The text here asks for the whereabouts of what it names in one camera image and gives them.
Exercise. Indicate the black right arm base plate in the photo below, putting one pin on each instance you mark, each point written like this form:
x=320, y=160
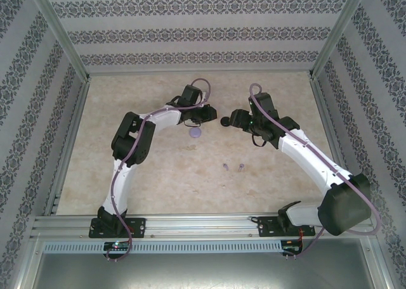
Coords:
x=268, y=227

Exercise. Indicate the purple earbud charging case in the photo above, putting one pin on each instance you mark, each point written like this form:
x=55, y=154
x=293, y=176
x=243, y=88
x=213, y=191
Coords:
x=195, y=133

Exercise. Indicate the aluminium frame post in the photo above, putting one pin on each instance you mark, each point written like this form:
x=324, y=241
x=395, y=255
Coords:
x=60, y=35
x=339, y=32

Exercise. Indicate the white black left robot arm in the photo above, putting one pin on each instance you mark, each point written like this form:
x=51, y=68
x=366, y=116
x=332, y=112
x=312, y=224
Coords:
x=133, y=137

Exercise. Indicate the aluminium mounting rail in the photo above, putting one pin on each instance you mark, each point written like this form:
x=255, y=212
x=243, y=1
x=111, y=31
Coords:
x=200, y=225

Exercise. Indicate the aluminium table back rail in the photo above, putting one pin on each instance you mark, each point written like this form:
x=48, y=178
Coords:
x=200, y=71

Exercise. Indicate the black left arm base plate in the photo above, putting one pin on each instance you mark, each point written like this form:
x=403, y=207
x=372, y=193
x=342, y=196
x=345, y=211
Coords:
x=136, y=227

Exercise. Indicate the aluminium table side rail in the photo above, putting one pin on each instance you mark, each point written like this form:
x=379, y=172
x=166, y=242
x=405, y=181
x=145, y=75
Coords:
x=77, y=111
x=321, y=111

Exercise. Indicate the black earbud charging case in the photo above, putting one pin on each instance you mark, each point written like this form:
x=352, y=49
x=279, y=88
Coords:
x=225, y=121

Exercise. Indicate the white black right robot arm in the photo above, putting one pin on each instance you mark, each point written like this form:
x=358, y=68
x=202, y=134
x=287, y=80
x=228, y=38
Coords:
x=345, y=209

